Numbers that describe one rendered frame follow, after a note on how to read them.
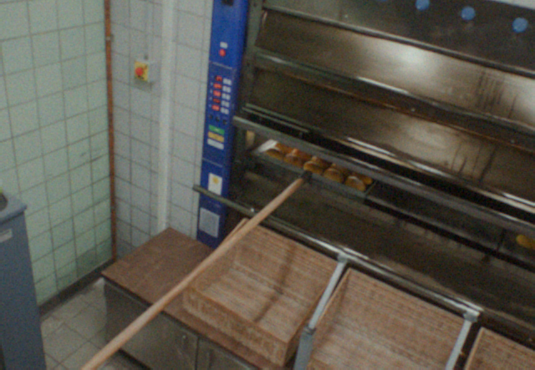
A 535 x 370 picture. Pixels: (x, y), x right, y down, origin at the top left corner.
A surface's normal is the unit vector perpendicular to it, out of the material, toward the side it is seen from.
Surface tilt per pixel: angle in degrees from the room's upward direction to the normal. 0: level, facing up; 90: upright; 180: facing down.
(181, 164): 90
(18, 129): 90
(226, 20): 90
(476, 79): 70
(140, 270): 0
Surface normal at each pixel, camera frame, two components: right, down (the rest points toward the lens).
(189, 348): -0.52, 0.37
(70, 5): 0.84, 0.35
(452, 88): -0.44, 0.06
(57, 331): 0.12, -0.86
